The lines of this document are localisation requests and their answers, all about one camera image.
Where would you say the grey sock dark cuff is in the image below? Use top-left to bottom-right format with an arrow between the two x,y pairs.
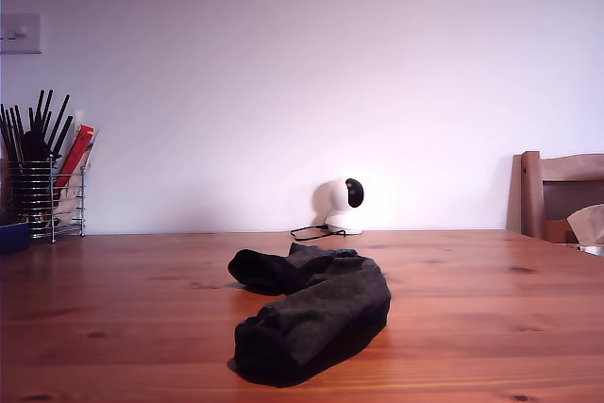
227,241 -> 362,292
233,254 -> 393,388

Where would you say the red package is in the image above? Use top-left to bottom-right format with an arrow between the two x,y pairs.
54,124 -> 95,201

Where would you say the wooden chair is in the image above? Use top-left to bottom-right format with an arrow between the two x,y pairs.
507,150 -> 604,243

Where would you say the black chopstick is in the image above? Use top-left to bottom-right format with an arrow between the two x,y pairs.
28,89 -> 44,140
44,93 -> 71,159
13,104 -> 27,162
37,89 -> 54,144
50,114 -> 75,161
0,103 -> 16,163

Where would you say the brown cardboard box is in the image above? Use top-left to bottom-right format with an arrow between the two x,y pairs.
542,217 -> 579,243

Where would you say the white tissue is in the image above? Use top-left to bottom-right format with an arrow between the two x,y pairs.
565,203 -> 604,246

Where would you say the blue box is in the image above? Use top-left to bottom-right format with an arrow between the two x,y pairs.
0,221 -> 32,254

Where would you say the white round security camera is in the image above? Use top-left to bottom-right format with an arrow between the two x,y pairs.
314,176 -> 366,236

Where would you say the black security camera cable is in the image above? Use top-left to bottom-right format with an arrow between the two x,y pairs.
290,223 -> 348,242

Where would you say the chrome wire rack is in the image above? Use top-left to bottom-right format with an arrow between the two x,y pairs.
50,164 -> 87,243

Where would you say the white light switch plate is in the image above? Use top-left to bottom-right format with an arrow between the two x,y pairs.
0,12 -> 42,55

